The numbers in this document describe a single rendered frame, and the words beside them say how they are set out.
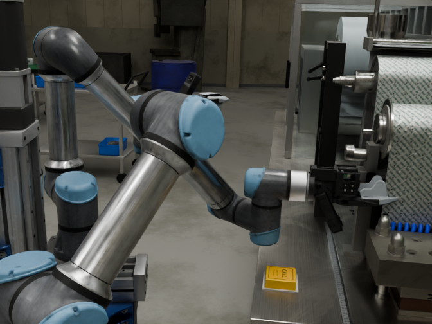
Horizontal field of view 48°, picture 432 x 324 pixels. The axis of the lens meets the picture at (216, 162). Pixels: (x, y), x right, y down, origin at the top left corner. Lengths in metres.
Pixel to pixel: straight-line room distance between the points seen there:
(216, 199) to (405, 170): 0.46
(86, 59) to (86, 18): 10.46
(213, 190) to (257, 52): 10.64
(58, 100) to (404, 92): 0.97
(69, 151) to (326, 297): 0.86
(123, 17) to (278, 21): 3.56
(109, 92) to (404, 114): 0.77
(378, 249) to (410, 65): 0.56
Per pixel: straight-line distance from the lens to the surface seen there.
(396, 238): 1.09
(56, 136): 1.53
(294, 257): 1.32
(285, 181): 1.17
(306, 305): 1.13
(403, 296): 1.13
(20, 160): 1.16
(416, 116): 1.22
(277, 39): 11.86
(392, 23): 1.89
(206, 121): 0.91
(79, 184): 1.42
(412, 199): 1.25
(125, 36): 11.70
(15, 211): 1.18
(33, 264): 0.98
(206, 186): 1.19
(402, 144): 1.21
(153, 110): 0.96
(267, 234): 1.22
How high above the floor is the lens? 1.49
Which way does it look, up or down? 16 degrees down
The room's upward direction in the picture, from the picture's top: 2 degrees clockwise
